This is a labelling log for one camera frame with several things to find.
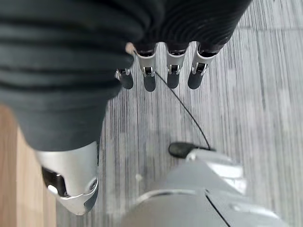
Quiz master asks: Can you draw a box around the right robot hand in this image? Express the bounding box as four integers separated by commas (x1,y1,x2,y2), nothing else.
0,0,252,216

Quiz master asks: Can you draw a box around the light wooden furniture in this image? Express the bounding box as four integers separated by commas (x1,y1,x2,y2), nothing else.
0,104,57,227

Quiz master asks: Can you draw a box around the thin black cable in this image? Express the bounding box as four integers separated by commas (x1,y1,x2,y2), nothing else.
133,49,216,151

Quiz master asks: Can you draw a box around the silver robot leg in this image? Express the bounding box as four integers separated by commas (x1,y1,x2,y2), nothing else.
120,149,290,227

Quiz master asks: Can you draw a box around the dark robot foot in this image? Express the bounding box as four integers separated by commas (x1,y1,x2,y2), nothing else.
168,141,199,158

